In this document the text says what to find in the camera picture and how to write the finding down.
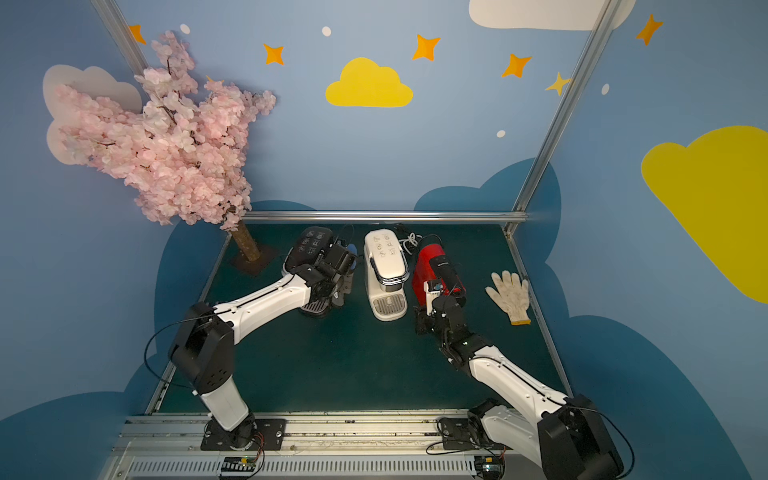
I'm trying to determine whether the black coffee machine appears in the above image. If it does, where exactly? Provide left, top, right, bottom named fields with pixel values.
left=283, top=226, right=349, bottom=318

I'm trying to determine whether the aluminium frame rail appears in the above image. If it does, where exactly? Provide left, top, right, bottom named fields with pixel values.
left=243, top=210, right=528, bottom=224

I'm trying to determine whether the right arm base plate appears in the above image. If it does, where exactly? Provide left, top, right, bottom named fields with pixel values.
left=437, top=417, right=505, bottom=451

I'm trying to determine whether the white knit work glove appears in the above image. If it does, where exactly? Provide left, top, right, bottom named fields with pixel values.
left=485, top=270, right=531, bottom=326

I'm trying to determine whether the black power cable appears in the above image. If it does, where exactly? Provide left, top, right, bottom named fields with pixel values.
left=392, top=223, right=445, bottom=256

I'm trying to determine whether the red coffee machine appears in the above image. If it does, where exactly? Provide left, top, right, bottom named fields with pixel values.
left=412, top=242, right=466, bottom=307

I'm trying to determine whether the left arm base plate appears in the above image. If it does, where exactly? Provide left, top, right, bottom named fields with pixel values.
left=200, top=415, right=287, bottom=452

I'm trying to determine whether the pink cherry blossom tree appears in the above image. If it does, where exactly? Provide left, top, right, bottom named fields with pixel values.
left=54, top=31, right=277, bottom=264

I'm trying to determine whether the white coffee machine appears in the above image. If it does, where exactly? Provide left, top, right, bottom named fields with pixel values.
left=364, top=229, right=410, bottom=322

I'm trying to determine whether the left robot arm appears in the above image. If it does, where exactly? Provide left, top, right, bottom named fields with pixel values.
left=168, top=240, right=357, bottom=440

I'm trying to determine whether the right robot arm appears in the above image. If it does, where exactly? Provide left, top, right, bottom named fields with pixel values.
left=417, top=295, right=625, bottom=479

